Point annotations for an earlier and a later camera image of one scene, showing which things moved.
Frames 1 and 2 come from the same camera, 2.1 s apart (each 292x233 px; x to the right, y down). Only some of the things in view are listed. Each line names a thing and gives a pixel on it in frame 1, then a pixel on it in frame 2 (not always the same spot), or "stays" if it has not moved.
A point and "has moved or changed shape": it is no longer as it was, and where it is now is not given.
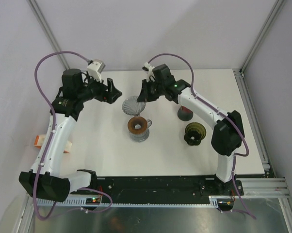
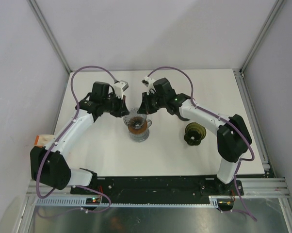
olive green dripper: (194, 133) stays
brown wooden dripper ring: (136, 120) stays
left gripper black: (110, 96) -> (122, 110)
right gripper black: (145, 95) -> (146, 107)
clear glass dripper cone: (130, 106) has moved or changed shape
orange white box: (40, 141) stays
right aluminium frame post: (277, 5) stays
